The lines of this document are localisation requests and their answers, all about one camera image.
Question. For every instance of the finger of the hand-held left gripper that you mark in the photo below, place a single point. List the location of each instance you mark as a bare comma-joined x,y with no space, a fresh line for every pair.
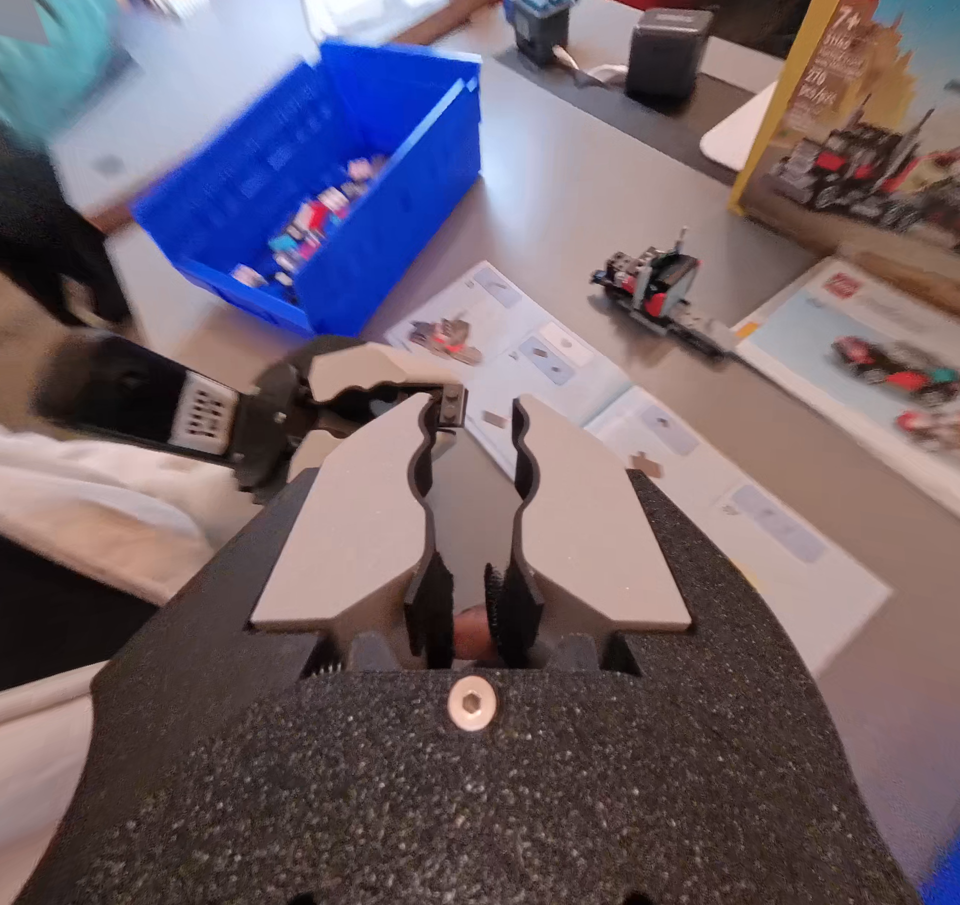
315,455
367,365

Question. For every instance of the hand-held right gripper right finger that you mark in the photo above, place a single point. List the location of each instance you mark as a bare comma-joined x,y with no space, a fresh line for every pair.
600,545

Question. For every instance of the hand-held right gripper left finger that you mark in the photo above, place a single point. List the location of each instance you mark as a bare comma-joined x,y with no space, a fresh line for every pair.
345,545

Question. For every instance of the black lego plate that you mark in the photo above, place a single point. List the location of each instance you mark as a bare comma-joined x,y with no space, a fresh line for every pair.
448,414

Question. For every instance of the pile of lego bricks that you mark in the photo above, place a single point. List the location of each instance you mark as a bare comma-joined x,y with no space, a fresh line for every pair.
315,222

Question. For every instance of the blue plastic bin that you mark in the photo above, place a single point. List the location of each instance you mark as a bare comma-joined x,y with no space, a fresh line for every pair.
420,170

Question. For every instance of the lego truck model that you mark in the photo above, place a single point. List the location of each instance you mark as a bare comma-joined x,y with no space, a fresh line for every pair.
660,294

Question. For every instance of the person's left forearm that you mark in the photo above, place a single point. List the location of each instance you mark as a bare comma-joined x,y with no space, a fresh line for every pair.
112,500

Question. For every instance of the open lego instruction booklet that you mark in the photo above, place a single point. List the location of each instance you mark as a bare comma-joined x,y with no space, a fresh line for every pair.
675,470

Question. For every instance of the closed lego instruction booklet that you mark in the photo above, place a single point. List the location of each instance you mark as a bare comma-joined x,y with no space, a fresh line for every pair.
862,365

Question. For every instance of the lego set cardboard box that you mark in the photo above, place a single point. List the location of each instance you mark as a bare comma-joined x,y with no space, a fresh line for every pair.
862,132

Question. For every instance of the person's right hand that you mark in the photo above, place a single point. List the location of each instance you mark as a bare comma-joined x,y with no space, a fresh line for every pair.
474,635

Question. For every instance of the grey battery charger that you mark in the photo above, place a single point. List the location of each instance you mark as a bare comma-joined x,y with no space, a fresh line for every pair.
536,16

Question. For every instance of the black cube charger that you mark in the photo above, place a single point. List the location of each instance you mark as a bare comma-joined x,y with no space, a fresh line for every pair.
667,50

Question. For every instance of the white stand base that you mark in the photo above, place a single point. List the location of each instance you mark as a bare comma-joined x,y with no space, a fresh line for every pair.
739,132

